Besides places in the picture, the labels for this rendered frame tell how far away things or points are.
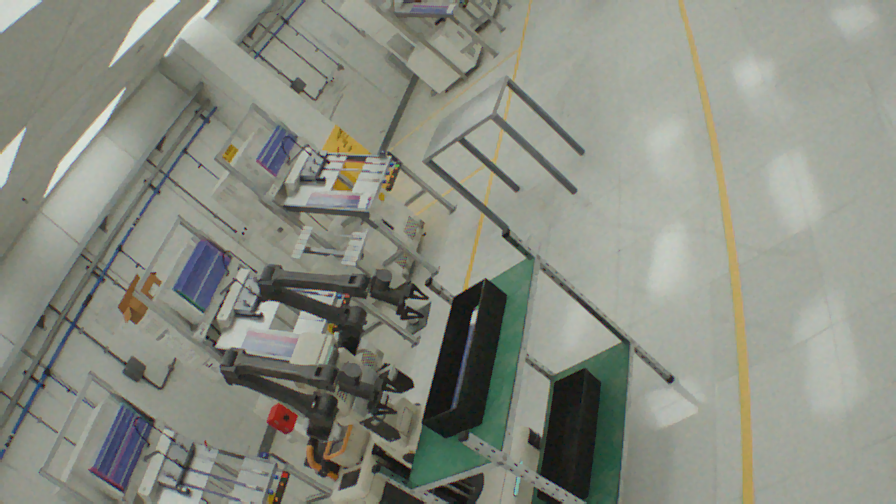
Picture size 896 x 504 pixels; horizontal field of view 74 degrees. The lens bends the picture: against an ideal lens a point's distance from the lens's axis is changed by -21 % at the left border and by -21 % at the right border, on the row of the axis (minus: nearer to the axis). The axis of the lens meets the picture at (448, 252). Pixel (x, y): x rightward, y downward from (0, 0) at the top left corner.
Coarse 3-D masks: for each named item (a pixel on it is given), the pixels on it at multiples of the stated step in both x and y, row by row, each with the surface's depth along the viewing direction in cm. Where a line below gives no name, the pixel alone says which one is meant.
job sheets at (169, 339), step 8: (160, 336) 472; (168, 336) 469; (176, 336) 467; (168, 344) 476; (176, 344) 473; (184, 344) 471; (176, 352) 481; (184, 352) 478; (192, 352) 476; (184, 360) 487; (192, 360) 484; (208, 360) 478; (216, 368) 483
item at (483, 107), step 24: (480, 96) 497; (528, 96) 493; (456, 120) 503; (480, 120) 465; (504, 120) 463; (552, 120) 501; (432, 144) 510; (528, 144) 470; (576, 144) 510; (432, 168) 507; (552, 168) 478; (576, 192) 487
